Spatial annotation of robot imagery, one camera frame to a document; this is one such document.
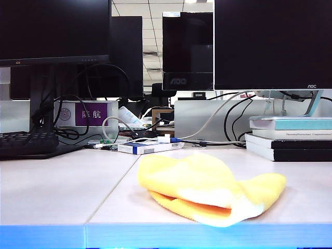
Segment yellow microfibre rag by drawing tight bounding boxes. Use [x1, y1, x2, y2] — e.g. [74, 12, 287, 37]
[137, 152, 287, 228]

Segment grey desk partition panel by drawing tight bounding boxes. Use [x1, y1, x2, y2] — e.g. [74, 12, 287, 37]
[174, 100, 332, 143]

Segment black office chair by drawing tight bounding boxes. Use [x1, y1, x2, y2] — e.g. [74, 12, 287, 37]
[151, 82, 172, 107]

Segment blue and white small box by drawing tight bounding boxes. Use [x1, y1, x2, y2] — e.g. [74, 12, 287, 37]
[118, 141, 185, 156]

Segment white and blue paper package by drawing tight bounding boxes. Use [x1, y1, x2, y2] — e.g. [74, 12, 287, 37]
[118, 105, 144, 126]

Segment green circuit board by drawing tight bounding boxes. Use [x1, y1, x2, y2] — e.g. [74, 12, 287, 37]
[88, 139, 119, 150]

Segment purple and white name sign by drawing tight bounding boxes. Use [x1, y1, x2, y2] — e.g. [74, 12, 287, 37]
[53, 100, 119, 128]

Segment matte black background monitor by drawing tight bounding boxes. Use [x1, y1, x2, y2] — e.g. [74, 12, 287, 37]
[111, 16, 144, 99]

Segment glossy black AOC monitor back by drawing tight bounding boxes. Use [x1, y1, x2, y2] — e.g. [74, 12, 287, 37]
[162, 11, 215, 91]

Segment teal spine book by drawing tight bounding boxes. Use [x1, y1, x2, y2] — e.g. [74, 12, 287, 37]
[249, 116, 332, 131]

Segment white spine book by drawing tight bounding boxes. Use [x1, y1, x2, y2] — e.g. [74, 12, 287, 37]
[252, 129, 332, 141]

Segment thin black spine book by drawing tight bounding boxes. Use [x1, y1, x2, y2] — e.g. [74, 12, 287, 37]
[245, 133, 332, 150]

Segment thick black spine book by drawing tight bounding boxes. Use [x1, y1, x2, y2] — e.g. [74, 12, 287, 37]
[245, 141, 332, 162]

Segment large black AOC monitor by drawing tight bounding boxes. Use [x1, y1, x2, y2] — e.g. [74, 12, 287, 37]
[214, 0, 332, 91]

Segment black keyboard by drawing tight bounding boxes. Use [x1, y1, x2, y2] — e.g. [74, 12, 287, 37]
[0, 131, 60, 156]

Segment silver monitor stand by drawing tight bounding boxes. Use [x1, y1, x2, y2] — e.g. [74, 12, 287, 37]
[254, 89, 326, 117]

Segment black monitor with yellow logo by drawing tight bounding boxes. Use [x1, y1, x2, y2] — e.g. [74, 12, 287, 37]
[0, 0, 113, 67]

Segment frosted desk partition panel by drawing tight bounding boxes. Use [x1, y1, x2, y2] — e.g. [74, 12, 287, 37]
[0, 100, 31, 133]

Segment wooden frame box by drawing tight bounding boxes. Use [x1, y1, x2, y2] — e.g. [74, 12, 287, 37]
[151, 108, 175, 131]

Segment beige monitor cable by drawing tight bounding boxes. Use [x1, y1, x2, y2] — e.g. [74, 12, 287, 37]
[177, 90, 251, 141]

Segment black arched cable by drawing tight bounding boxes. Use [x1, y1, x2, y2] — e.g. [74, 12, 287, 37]
[72, 63, 131, 100]

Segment grey cable with ferrite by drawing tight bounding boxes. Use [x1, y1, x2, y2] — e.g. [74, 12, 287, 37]
[183, 139, 247, 146]

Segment grey looped cable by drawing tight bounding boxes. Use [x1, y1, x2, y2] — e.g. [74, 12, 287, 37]
[102, 116, 135, 144]

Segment black looped cable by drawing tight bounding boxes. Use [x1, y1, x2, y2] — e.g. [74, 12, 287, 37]
[53, 94, 90, 137]

